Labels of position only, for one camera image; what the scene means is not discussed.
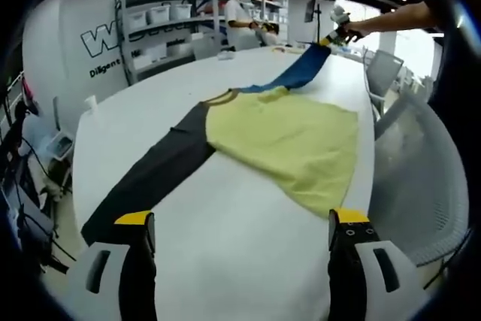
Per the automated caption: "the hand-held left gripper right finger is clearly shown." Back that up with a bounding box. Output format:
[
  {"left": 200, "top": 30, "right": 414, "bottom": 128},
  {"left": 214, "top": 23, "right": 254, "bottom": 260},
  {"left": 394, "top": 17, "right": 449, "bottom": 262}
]
[{"left": 327, "top": 207, "right": 431, "bottom": 321}]

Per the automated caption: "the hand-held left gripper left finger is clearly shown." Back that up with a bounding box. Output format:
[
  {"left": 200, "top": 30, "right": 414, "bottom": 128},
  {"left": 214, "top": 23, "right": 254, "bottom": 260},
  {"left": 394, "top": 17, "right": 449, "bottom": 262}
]
[{"left": 65, "top": 210, "right": 158, "bottom": 321}]

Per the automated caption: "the yellow blue black garment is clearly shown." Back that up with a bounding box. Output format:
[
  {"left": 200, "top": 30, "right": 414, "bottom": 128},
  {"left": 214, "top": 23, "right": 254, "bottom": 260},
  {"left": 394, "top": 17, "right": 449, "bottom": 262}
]
[{"left": 80, "top": 41, "right": 360, "bottom": 247}]

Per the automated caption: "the person's right hand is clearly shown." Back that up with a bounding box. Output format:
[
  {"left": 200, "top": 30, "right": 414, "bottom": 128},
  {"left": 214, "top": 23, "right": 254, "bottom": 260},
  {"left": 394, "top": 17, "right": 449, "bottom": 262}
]
[{"left": 343, "top": 22, "right": 365, "bottom": 43}]

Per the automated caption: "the black stand with monitor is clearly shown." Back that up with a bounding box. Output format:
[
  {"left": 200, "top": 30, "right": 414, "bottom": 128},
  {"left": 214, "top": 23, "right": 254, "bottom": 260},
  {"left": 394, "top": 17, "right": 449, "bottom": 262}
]
[{"left": 304, "top": 0, "right": 325, "bottom": 43}]

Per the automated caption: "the grey mesh chair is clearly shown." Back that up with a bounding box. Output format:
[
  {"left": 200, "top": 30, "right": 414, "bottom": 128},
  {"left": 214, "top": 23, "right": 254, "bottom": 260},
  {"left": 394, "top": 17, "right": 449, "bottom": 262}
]
[
  {"left": 366, "top": 50, "right": 405, "bottom": 101},
  {"left": 370, "top": 102, "right": 470, "bottom": 265}
]

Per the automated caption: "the grey metal shelving rack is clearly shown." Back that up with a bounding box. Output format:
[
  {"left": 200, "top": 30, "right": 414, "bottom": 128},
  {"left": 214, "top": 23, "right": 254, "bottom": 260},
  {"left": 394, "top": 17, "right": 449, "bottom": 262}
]
[{"left": 112, "top": 0, "right": 290, "bottom": 87}]

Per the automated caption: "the group of white storage bins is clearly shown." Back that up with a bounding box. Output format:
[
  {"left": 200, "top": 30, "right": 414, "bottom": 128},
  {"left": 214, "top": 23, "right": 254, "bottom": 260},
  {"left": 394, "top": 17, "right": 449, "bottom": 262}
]
[{"left": 126, "top": 0, "right": 289, "bottom": 70}]

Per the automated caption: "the pink hanging item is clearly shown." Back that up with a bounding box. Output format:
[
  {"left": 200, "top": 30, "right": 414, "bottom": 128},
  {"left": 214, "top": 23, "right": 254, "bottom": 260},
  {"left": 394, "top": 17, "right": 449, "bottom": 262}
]
[{"left": 20, "top": 75, "right": 41, "bottom": 116}]

